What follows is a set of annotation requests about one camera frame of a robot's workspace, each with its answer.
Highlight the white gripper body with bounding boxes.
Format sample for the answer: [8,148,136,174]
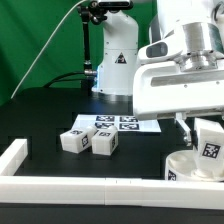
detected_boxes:
[133,23,224,120]

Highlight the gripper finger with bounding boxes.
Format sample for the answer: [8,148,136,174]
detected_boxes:
[175,112,192,146]

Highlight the white round stool seat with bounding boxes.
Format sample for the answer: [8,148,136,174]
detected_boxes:
[165,150,224,182]

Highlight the white marker sheet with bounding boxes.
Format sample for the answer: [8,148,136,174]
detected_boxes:
[73,114,161,133]

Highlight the white front fence wall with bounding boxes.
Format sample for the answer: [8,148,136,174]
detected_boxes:
[0,176,224,210]

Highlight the white fence wall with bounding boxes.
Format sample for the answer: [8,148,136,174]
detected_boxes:
[0,176,224,210]
[0,139,28,176]

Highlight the black camera on mount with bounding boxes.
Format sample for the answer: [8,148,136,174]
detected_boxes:
[91,0,133,10]

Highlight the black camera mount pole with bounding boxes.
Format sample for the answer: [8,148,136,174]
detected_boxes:
[77,1,107,72]

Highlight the black cables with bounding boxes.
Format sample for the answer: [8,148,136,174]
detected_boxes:
[43,69,98,89]

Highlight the white cable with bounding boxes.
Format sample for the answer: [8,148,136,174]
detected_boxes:
[10,0,88,100]

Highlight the white left fence wall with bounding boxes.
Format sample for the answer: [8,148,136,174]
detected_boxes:
[0,139,28,176]

